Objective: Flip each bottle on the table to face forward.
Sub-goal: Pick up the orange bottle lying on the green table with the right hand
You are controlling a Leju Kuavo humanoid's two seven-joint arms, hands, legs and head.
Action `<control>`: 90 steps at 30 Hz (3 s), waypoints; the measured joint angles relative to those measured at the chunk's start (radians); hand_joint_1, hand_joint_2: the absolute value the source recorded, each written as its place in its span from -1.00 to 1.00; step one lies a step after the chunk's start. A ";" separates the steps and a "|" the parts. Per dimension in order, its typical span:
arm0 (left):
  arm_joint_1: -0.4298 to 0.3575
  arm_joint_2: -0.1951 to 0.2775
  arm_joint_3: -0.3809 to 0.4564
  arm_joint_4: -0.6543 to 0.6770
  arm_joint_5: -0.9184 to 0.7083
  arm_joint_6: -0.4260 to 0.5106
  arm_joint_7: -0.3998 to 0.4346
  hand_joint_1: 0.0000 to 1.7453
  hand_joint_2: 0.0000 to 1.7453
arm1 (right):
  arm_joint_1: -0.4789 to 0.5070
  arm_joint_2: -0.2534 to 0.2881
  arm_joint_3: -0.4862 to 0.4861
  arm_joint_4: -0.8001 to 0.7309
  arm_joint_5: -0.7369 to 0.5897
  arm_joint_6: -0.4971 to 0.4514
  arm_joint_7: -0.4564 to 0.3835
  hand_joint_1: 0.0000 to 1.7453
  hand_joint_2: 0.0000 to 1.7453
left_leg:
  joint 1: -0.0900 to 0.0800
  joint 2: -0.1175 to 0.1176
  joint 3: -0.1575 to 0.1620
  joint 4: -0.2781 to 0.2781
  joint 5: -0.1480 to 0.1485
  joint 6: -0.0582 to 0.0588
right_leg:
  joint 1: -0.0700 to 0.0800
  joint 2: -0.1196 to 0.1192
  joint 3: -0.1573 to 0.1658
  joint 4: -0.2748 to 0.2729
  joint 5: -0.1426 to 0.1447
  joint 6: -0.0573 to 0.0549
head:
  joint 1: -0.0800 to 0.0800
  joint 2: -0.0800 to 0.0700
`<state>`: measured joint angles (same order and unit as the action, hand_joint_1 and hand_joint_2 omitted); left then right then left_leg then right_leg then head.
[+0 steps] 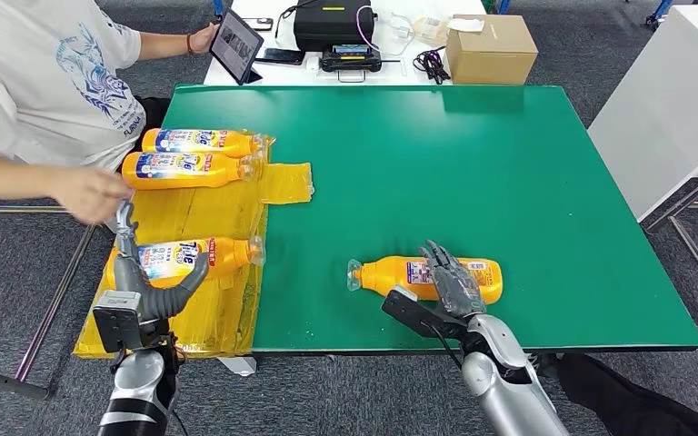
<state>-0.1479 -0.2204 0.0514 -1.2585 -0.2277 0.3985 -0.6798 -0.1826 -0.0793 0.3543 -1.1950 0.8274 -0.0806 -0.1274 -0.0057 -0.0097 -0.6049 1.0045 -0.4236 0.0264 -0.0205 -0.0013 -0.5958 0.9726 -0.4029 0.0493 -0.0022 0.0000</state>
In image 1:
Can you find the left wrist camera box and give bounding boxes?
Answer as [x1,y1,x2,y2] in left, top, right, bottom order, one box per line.
[91,290,145,354]

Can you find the person's foot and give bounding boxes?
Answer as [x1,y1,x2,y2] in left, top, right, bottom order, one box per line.
[529,352,562,379]

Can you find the black cable bundle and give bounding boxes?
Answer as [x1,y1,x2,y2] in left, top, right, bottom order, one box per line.
[412,45,453,86]

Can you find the white tissue paper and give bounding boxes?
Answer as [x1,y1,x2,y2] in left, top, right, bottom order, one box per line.
[446,16,486,33]

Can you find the person's right hand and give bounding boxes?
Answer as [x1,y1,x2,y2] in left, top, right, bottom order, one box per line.
[54,165,136,225]

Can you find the orange detergent bottle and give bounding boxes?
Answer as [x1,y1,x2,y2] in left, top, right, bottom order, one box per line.
[346,255,504,306]
[105,235,266,292]
[121,151,261,192]
[141,127,269,161]

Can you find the white table foot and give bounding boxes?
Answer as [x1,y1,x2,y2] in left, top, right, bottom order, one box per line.
[216,356,259,379]

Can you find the person's leg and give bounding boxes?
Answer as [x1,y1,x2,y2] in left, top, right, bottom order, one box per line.
[556,352,698,436]

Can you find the clear plastic bag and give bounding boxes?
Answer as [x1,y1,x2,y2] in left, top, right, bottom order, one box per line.
[414,15,452,47]

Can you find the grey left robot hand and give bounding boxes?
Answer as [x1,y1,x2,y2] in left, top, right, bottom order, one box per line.
[107,201,211,323]

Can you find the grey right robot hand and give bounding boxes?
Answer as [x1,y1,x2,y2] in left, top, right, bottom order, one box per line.
[418,239,487,320]

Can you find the black tablet computer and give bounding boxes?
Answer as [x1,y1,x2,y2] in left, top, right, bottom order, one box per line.
[209,7,264,86]

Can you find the brown cardboard box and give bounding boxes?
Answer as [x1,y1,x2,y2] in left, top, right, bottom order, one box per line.
[444,14,540,86]

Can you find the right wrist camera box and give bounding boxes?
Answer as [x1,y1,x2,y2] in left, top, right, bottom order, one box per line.
[380,285,467,342]

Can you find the white desk with metal legs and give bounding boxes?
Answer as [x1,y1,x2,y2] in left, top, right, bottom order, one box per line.
[587,3,698,317]

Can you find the pink cable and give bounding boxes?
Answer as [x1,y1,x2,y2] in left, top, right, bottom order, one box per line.
[355,5,384,53]

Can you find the yellow taped cardboard mat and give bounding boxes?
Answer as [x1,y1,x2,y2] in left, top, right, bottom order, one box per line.
[72,127,316,361]

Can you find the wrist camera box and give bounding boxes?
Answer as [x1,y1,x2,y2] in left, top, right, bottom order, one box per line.
[91,290,145,354]
[380,285,467,342]

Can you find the black carry bag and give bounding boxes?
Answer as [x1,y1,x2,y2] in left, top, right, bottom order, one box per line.
[293,0,378,53]

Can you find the person's left hand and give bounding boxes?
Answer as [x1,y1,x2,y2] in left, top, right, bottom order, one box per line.
[187,21,223,55]

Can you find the black remote controller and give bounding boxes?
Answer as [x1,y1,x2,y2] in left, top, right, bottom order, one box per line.
[318,44,384,84]

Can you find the person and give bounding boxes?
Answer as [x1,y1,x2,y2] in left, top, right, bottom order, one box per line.
[0,0,224,225]

